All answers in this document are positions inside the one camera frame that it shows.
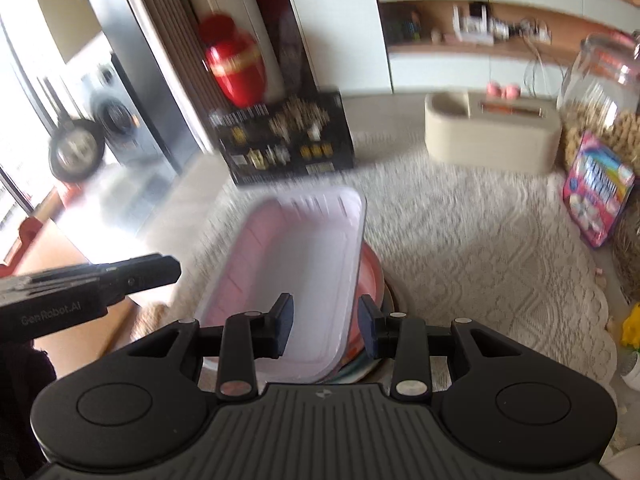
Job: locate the red rectangular tray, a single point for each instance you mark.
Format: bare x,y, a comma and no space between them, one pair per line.
308,243

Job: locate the pink marshmallow bag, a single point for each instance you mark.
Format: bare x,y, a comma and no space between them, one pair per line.
596,189

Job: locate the red lidded jar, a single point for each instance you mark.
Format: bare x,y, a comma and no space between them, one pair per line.
234,59

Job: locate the large glass peanut jar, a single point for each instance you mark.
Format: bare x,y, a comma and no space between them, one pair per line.
600,94

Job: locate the white floral plate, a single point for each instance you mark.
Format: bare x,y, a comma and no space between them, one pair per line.
355,370

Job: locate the black tea package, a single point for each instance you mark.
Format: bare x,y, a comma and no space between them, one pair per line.
299,136

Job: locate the black frying pan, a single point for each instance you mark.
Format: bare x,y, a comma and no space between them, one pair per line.
77,146

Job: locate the yellow rubber duck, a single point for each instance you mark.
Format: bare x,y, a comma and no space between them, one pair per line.
630,335

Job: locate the cream bowl yellow rim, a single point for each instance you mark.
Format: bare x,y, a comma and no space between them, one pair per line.
389,304

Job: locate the white router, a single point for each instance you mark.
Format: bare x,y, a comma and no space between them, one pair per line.
482,30

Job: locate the green toy tractor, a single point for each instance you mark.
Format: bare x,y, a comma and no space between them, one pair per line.
404,25

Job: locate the beige tissue box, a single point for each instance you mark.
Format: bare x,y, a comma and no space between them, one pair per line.
472,129

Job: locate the pink bow ornament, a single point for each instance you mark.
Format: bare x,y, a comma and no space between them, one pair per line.
506,92

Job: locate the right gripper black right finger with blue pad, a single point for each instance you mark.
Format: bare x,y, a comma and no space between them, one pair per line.
406,340

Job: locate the white lace tablecloth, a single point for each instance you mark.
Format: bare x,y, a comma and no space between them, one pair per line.
488,245

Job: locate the white toy microphone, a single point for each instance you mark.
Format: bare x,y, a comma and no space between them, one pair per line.
630,370

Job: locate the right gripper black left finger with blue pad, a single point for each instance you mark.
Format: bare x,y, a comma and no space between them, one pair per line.
242,339

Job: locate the glass sunflower seed jar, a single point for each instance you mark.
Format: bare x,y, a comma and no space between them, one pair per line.
626,249

